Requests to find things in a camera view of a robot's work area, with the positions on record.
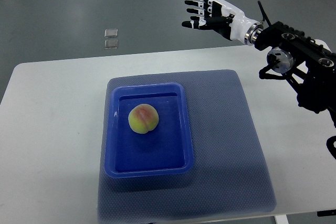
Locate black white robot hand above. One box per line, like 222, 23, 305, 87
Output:
182, 0, 263, 45

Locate yellow red peach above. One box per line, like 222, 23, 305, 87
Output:
128, 104, 159, 134

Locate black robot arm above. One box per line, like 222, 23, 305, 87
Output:
248, 5, 335, 121

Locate upper floor metal plate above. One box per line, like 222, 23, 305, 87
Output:
104, 28, 118, 38

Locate floor metal plate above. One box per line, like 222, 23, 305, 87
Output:
104, 28, 118, 38
104, 39, 119, 49

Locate lower floor metal plate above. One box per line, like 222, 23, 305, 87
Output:
104, 39, 119, 49

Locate blue plastic tray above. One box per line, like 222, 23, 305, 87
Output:
103, 82, 194, 179

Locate blue textured mat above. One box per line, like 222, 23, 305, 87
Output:
98, 70, 276, 223

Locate white table leg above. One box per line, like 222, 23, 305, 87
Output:
274, 215, 289, 224

